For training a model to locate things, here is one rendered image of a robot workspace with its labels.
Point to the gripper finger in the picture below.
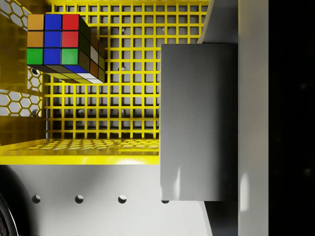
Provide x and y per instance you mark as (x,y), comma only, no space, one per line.
(224,220)
(222,24)

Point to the puzzle cube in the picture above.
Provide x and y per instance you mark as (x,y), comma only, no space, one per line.
(53,39)

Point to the yellow basket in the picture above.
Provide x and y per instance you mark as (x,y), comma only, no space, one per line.
(110,157)

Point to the black plate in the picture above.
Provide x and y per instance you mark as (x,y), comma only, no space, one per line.
(5,211)

